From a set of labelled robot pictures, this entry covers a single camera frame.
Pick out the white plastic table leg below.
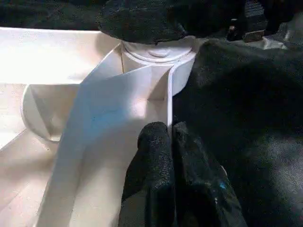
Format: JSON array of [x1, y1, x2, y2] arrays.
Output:
[[120, 39, 197, 64]]

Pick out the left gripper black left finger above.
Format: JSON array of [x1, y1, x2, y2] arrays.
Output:
[[119, 121, 177, 227]]

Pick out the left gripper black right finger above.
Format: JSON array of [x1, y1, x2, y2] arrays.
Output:
[[172, 121, 248, 227]]

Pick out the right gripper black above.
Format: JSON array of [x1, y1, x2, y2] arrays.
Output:
[[184, 0, 294, 44]]

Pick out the black work mat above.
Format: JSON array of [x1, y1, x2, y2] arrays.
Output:
[[0, 0, 303, 227]]

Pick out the white plastic table top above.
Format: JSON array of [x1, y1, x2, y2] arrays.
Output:
[[0, 26, 197, 227]]

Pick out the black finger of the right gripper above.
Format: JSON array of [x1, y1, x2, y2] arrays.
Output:
[[96, 0, 198, 46]]

